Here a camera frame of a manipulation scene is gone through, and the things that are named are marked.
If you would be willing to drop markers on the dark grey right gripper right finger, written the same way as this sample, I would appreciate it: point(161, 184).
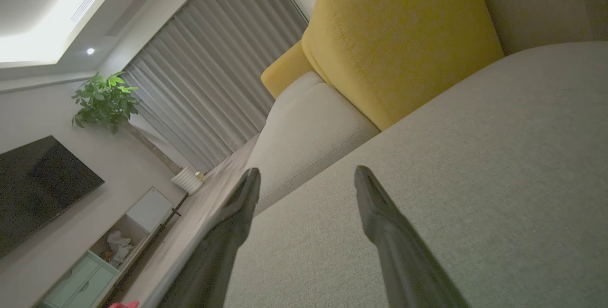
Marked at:
point(399, 255)

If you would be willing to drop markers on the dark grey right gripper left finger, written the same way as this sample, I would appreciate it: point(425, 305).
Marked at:
point(223, 232)

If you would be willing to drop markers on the white ribbed plant pot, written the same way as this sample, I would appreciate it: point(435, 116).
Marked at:
point(187, 180)

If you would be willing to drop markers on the white plush toy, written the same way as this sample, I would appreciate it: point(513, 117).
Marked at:
point(118, 246)

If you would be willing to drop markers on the small red pink item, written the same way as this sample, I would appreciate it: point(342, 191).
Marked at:
point(124, 305)

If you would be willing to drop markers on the mint white TV cabinet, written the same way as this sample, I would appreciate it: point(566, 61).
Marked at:
point(85, 279)

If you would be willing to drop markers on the grey pleated curtain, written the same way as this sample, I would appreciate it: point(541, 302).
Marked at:
point(213, 70)

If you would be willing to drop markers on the small grey sofa seat cushion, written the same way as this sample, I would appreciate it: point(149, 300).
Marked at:
point(299, 87)

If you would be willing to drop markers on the yellow sofa armrest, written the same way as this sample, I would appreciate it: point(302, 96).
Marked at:
point(285, 72)

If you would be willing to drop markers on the green leafy indoor tree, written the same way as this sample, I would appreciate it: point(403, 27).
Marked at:
point(104, 101)

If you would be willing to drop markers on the black flat television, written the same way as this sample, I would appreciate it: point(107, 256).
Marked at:
point(38, 189)

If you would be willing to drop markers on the yellow sofa backrest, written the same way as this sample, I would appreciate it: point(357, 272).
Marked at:
point(399, 42)

